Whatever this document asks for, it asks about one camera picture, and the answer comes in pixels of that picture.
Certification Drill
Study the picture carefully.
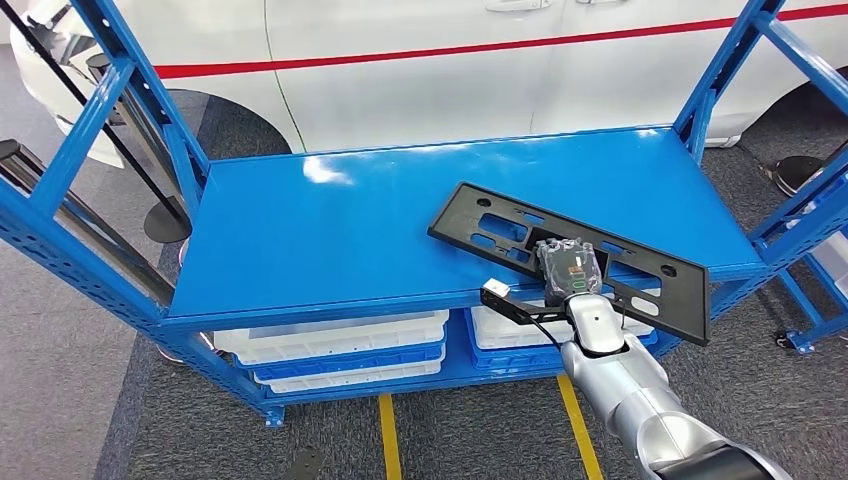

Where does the black plastic frame part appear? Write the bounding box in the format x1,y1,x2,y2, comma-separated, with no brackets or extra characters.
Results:
427,182,711,347

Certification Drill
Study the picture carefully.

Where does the blue plastic bin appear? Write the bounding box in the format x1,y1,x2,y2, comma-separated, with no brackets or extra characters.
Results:
233,341,447,384
462,309,661,371

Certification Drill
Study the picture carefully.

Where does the white car with red stripe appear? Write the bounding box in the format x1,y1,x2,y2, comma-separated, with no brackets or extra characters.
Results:
9,0,848,168

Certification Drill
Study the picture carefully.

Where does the black camera bracket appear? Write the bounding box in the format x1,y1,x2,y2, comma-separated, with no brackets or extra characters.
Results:
480,288,572,327

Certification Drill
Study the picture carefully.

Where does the black camera cable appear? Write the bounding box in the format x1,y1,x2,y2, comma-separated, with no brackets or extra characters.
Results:
529,316,568,350

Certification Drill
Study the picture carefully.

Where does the chrome stanchion post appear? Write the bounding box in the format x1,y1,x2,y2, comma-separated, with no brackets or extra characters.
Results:
0,139,219,367

